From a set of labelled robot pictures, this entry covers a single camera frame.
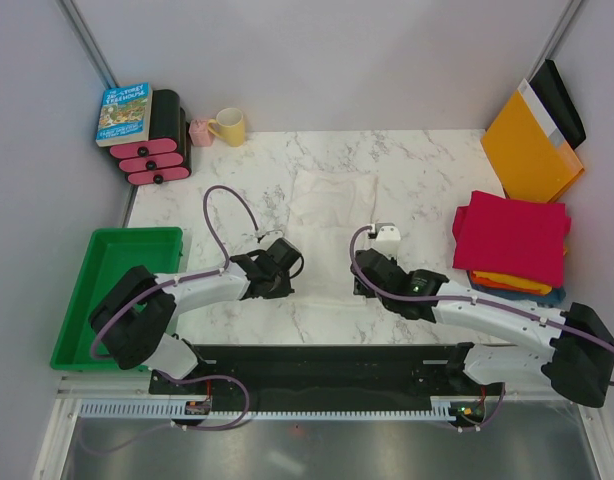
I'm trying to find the white t shirt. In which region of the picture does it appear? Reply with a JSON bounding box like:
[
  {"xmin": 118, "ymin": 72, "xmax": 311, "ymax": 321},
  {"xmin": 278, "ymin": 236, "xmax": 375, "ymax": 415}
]
[{"xmin": 285, "ymin": 171, "xmax": 377, "ymax": 307}]

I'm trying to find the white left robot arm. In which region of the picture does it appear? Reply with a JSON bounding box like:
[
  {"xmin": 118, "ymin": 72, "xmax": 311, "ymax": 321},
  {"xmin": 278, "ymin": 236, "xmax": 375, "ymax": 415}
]
[{"xmin": 89, "ymin": 238, "xmax": 304, "ymax": 393}]

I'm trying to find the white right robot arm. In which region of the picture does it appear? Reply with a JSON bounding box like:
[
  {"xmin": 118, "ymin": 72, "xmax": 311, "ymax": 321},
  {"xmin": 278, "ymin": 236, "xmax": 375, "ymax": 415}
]
[{"xmin": 350, "ymin": 249, "xmax": 614, "ymax": 408}]

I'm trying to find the orange folded t shirt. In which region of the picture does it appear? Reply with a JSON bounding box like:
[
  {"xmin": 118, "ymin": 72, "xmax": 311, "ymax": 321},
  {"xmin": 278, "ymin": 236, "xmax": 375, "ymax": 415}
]
[{"xmin": 467, "ymin": 270, "xmax": 553, "ymax": 296}]

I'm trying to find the green plastic tray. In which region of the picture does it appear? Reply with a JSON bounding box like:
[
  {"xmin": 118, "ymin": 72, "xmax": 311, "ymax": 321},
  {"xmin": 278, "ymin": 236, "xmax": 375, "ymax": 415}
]
[{"xmin": 50, "ymin": 227, "xmax": 183, "ymax": 372}]

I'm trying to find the small pink container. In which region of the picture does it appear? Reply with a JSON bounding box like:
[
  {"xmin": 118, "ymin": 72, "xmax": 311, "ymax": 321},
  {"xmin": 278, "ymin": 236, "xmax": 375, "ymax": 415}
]
[{"xmin": 188, "ymin": 119, "xmax": 214, "ymax": 147}]

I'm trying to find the yellow mug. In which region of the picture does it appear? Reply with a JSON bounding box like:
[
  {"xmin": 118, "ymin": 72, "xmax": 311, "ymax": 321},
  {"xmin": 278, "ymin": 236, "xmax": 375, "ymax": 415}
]
[{"xmin": 207, "ymin": 107, "xmax": 246, "ymax": 147}]

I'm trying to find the black pink drawer organizer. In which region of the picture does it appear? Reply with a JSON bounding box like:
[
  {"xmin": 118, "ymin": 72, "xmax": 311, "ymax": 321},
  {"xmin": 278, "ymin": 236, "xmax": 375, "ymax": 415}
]
[{"xmin": 108, "ymin": 89, "xmax": 192, "ymax": 186}]

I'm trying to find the red folded t shirt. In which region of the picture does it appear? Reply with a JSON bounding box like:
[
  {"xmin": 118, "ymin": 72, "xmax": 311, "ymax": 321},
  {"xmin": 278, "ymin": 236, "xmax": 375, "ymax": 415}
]
[{"xmin": 452, "ymin": 191, "xmax": 571, "ymax": 288}]

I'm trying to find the blue folded t shirt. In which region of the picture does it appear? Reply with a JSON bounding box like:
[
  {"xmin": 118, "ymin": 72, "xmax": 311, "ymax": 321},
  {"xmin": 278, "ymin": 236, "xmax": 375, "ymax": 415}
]
[{"xmin": 473, "ymin": 284, "xmax": 566, "ymax": 306}]

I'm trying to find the blue treehouse book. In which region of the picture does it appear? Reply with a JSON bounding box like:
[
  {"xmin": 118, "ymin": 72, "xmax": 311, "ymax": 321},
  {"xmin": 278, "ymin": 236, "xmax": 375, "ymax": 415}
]
[{"xmin": 95, "ymin": 82, "xmax": 152, "ymax": 148}]

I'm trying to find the black folder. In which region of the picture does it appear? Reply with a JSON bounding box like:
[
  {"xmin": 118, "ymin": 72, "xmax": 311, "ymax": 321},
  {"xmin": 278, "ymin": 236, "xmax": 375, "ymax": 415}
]
[{"xmin": 529, "ymin": 59, "xmax": 586, "ymax": 150}]

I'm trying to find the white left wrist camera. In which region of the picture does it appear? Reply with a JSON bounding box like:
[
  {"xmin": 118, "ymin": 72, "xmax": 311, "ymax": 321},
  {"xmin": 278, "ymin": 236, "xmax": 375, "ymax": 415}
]
[{"xmin": 255, "ymin": 229, "xmax": 284, "ymax": 243}]

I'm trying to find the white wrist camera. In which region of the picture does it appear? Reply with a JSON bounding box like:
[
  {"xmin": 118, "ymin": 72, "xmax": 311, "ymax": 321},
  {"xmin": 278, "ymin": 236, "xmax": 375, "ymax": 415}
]
[
  {"xmin": 368, "ymin": 222, "xmax": 401, "ymax": 256},
  {"xmin": 255, "ymin": 229, "xmax": 284, "ymax": 243}
]

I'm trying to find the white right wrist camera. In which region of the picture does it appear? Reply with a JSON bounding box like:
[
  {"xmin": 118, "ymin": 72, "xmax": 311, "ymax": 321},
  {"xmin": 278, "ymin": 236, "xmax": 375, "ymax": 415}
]
[{"xmin": 368, "ymin": 222, "xmax": 401, "ymax": 256}]

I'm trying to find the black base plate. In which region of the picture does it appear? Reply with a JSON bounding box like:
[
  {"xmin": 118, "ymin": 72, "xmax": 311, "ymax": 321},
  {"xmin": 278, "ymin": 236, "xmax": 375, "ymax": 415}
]
[{"xmin": 149, "ymin": 344, "xmax": 502, "ymax": 411}]

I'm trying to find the white cable duct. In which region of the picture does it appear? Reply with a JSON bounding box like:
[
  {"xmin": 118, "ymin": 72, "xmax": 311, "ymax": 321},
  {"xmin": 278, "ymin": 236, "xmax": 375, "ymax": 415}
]
[{"xmin": 78, "ymin": 398, "xmax": 458, "ymax": 422}]

